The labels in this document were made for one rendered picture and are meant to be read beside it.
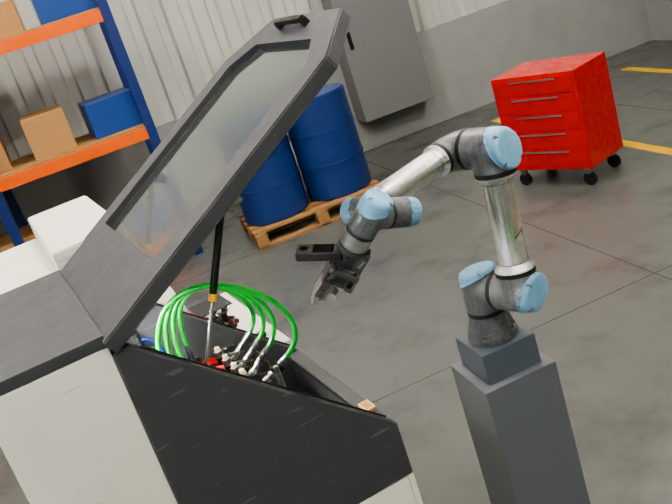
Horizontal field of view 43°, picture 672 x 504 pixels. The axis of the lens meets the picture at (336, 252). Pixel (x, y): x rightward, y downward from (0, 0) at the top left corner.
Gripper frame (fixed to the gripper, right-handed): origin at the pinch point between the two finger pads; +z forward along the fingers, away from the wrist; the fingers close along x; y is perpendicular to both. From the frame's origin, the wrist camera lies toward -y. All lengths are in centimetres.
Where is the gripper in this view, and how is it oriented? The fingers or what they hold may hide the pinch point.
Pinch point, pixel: (312, 298)
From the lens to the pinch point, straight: 217.3
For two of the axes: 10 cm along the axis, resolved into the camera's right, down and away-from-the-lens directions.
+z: -4.1, 7.2, 5.6
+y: 9.1, 3.8, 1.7
